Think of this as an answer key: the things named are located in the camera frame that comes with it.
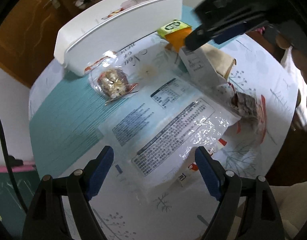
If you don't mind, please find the red white snack packet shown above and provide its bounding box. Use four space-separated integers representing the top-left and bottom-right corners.
101 7 125 20

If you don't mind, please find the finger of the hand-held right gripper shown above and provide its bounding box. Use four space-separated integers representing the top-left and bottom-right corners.
214 21 269 45
184 12 264 52

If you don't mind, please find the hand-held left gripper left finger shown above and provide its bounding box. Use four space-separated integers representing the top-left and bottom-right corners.
22 145 114 240

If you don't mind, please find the white and tan carton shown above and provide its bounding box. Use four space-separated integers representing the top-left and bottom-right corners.
165 27 229 90

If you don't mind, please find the pink framed chalkboard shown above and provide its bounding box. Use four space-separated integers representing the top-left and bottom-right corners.
0 164 41 230

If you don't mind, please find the orange and yellow snack packet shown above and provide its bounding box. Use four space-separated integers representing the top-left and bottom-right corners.
157 19 190 37

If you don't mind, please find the clear bread packet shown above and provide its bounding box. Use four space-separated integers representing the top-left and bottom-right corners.
121 0 154 9

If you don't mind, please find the red white flat packet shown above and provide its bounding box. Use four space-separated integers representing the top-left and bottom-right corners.
179 127 244 188

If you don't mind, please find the person's leg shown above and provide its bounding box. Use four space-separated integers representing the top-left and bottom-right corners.
234 182 307 240

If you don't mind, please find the black cable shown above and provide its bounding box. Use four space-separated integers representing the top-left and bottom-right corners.
0 106 29 213

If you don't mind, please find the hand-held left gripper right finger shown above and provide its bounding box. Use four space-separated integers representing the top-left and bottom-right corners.
194 146 285 240

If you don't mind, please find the wooden door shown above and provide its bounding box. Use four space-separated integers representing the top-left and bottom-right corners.
0 0 94 88

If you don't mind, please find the white plastic bin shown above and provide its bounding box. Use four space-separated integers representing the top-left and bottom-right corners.
53 0 184 77

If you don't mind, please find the dark chocolate snack packet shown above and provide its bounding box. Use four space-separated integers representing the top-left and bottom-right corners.
215 82 268 140

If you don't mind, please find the person's right hand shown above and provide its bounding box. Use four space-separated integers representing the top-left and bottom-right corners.
276 34 307 85

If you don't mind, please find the beige paper packet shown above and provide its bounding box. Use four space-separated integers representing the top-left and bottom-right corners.
204 42 237 79

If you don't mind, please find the nut bar clear packet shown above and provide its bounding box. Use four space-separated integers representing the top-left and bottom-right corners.
85 55 139 105

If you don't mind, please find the white labelled clear packet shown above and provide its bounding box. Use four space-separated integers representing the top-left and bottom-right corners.
98 74 240 189

